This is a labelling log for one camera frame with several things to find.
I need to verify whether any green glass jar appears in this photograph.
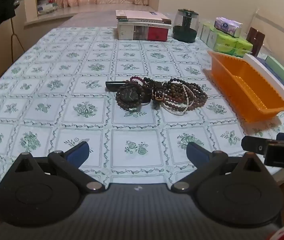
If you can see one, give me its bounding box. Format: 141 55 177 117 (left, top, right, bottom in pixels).
172 8 200 43

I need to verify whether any pile of bagged clutter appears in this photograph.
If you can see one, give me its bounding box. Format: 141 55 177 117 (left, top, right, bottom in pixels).
36 0 60 16

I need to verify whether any dark bead necklace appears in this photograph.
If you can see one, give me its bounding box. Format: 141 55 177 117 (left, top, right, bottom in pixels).
143 77 208 111

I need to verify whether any white pearl necklace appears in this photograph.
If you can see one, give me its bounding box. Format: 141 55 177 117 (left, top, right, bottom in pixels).
161 83 191 116

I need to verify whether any green tissue multipack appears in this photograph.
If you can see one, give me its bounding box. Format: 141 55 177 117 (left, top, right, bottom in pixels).
199 22 254 57

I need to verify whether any green edged book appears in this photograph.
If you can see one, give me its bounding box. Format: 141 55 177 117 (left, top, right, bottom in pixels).
117 19 173 27

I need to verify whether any orange plastic tray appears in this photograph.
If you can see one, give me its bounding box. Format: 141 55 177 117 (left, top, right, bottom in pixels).
207 50 284 122

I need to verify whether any black wristwatch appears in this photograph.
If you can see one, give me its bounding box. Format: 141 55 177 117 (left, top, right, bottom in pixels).
118 85 153 107

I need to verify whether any stack of books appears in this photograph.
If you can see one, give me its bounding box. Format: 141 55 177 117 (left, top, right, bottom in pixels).
115 9 171 23

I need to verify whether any black tube case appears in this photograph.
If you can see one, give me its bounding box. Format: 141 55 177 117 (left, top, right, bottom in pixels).
105 80 133 91

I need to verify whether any black buckled band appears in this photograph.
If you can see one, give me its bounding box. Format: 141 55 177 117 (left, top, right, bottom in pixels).
151 86 164 103

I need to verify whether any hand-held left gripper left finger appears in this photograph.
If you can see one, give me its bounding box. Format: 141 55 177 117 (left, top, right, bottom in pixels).
12 141 106 193

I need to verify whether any long white box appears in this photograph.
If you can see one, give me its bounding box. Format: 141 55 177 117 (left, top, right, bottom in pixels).
243 53 284 119

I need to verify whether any purple tissue pack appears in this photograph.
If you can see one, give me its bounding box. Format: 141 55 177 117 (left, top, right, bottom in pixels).
214 17 243 38

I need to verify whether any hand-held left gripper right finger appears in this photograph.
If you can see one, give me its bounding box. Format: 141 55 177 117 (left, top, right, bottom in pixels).
171 141 265 193

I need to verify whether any brown bead bracelet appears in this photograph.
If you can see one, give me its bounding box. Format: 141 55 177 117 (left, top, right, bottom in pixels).
115 87 143 112

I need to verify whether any brown box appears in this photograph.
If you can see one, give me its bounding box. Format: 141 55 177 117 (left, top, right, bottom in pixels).
246 27 266 57

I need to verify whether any white red carton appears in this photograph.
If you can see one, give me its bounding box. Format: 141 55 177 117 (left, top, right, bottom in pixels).
117 21 169 42

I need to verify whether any plastic-wrapped white headboard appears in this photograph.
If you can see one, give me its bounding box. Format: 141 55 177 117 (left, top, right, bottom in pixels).
242 6 284 80

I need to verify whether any long green box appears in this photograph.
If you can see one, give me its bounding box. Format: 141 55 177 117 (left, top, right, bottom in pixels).
265 55 284 89

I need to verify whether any green floral tablecloth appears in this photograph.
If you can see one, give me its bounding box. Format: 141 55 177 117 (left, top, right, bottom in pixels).
0 26 284 196

